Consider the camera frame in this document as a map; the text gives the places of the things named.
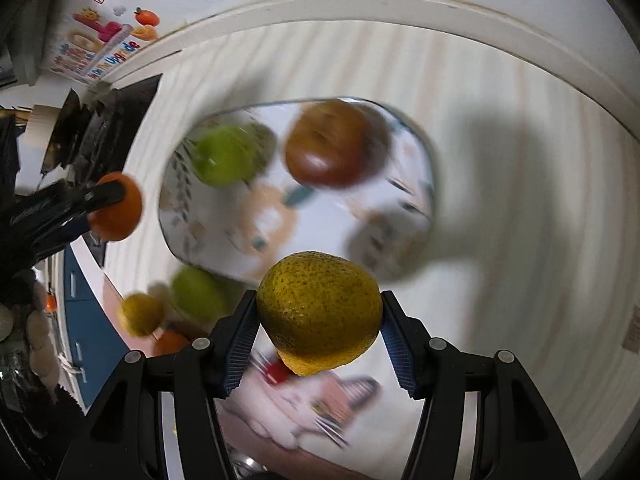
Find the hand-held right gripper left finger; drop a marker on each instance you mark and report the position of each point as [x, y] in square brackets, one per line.
[239, 345]

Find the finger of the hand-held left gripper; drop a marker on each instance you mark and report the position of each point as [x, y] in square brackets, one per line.
[60, 235]
[75, 202]

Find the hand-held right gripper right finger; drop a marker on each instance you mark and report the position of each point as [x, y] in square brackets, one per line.
[397, 347]

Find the bright orange tangerine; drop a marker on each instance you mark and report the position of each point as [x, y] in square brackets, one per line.
[120, 215]
[171, 344]

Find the yellow-green speckled orange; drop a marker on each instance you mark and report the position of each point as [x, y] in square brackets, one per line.
[320, 310]

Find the patterned rectangular tray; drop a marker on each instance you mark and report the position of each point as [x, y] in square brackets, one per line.
[300, 225]

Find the green apple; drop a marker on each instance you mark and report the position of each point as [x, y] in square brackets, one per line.
[222, 155]
[197, 294]

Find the red-brown apple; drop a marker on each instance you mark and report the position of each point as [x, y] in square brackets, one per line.
[327, 142]

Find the beige tape roll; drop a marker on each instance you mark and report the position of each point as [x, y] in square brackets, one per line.
[42, 125]

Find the pink printed cloth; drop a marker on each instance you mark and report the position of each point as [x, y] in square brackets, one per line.
[305, 400]

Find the blue cabinet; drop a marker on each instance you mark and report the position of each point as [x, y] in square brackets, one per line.
[85, 320]

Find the small yellow-green orange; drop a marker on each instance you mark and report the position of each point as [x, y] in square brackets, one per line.
[141, 315]

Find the fruit-printed carton box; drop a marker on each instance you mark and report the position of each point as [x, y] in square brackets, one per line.
[102, 35]

